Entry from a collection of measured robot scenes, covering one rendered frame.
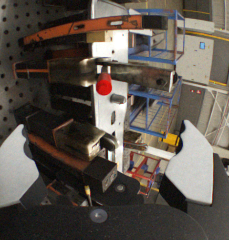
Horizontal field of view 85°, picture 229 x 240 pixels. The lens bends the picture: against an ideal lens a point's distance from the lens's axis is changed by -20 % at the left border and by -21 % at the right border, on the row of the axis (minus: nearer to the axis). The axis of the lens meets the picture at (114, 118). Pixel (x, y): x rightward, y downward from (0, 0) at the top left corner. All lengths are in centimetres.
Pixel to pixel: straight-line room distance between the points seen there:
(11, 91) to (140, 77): 47
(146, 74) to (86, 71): 12
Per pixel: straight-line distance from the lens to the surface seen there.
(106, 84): 21
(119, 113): 60
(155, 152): 486
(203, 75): 853
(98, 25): 33
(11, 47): 60
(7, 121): 62
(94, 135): 38
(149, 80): 28
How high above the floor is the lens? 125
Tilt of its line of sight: 27 degrees down
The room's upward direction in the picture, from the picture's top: 105 degrees clockwise
